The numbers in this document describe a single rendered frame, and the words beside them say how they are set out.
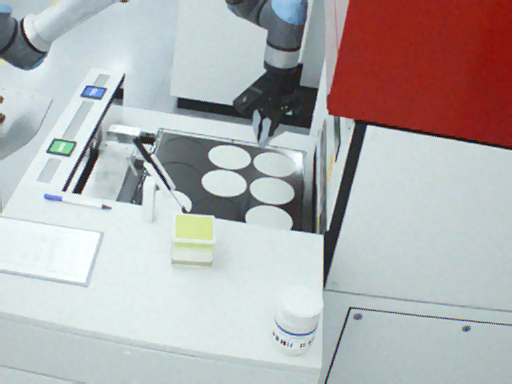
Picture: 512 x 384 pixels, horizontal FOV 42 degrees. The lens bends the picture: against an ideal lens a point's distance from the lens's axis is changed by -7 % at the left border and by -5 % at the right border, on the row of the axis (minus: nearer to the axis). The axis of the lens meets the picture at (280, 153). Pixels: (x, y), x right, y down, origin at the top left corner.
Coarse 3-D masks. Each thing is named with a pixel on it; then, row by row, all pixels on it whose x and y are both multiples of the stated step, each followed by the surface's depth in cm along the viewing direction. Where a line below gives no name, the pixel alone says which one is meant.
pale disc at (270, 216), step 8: (256, 208) 151; (264, 208) 152; (272, 208) 152; (248, 216) 149; (256, 216) 149; (264, 216) 150; (272, 216) 150; (280, 216) 150; (288, 216) 151; (256, 224) 147; (264, 224) 147; (272, 224) 148; (280, 224) 148; (288, 224) 148
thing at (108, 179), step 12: (96, 168) 157; (108, 168) 158; (120, 168) 159; (96, 180) 154; (108, 180) 154; (120, 180) 155; (84, 192) 149; (96, 192) 150; (108, 192) 151; (120, 192) 154
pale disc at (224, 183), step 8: (208, 176) 159; (216, 176) 159; (224, 176) 160; (232, 176) 160; (240, 176) 161; (208, 184) 156; (216, 184) 157; (224, 184) 157; (232, 184) 157; (240, 184) 158; (216, 192) 154; (224, 192) 154; (232, 192) 155; (240, 192) 155
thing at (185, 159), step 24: (168, 144) 167; (192, 144) 169; (216, 144) 170; (240, 144) 172; (168, 168) 159; (192, 168) 160; (216, 168) 162; (240, 168) 163; (192, 192) 153; (216, 216) 147; (240, 216) 148
